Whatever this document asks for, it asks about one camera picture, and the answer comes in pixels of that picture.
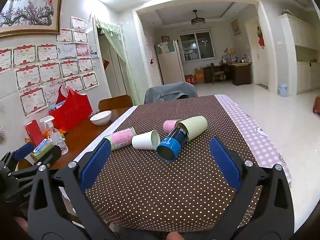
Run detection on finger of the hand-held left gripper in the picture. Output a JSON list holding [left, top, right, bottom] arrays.
[[10, 145, 62, 180], [0, 142, 36, 178]]

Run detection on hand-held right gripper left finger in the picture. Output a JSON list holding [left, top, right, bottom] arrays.
[[27, 139, 112, 240]]

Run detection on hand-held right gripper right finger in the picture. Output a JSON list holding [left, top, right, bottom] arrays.
[[209, 137, 294, 240]]

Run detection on pink printed cup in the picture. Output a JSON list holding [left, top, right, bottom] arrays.
[[103, 127, 137, 152]]

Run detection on pale yellow cup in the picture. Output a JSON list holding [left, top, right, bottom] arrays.
[[176, 116, 208, 143]]

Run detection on white cup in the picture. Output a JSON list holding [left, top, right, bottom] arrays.
[[132, 130, 161, 151]]

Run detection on blue cup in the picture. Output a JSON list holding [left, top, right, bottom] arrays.
[[157, 127, 189, 161]]

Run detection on plain pink cup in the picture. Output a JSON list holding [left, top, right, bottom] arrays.
[[162, 119, 178, 133]]

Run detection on person's right hand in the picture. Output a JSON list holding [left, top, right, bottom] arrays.
[[166, 231, 185, 240]]

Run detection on green and blue box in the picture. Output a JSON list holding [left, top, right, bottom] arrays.
[[30, 138, 54, 161]]

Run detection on clear water bottle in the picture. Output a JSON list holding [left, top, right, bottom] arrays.
[[50, 127, 69, 155]]

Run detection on spray bottle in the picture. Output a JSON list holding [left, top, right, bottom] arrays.
[[40, 116, 59, 141]]

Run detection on pink checked tablecloth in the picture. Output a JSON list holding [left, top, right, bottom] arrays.
[[215, 94, 292, 188]]

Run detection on white bowl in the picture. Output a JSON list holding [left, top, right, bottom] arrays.
[[89, 110, 113, 126]]

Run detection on red bag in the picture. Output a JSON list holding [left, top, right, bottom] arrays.
[[48, 86, 93, 132]]

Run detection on brown dotted tablecloth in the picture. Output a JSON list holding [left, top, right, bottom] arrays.
[[75, 95, 266, 232]]

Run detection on wooden desk chair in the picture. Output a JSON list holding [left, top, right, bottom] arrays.
[[210, 63, 226, 84]]

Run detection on dark wooden desk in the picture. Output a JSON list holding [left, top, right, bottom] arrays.
[[203, 61, 253, 86]]

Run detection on grey jacket on chair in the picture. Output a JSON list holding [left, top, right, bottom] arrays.
[[144, 82, 198, 105]]

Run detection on blue trash bin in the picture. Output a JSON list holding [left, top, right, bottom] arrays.
[[278, 83, 289, 98]]

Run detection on white door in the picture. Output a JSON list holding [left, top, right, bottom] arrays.
[[246, 17, 269, 90]]

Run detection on green lace curtain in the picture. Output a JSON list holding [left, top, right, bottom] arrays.
[[96, 17, 141, 106]]

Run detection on white refrigerator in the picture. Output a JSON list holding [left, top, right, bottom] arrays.
[[154, 40, 184, 86]]

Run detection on window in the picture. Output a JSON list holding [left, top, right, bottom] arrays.
[[179, 30, 216, 61]]

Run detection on red door decoration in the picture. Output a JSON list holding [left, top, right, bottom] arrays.
[[257, 25, 266, 48]]

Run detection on white cabinets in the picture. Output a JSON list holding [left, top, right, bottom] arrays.
[[278, 13, 320, 96]]

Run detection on framed blossom painting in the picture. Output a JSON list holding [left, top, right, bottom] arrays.
[[0, 0, 63, 39]]

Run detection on ceiling fan lamp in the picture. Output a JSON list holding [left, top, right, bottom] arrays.
[[190, 10, 206, 26]]

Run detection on group of wall certificates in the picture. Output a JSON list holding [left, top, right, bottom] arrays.
[[0, 16, 100, 118]]

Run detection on small framed wall picture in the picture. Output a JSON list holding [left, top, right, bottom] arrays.
[[230, 19, 241, 36]]

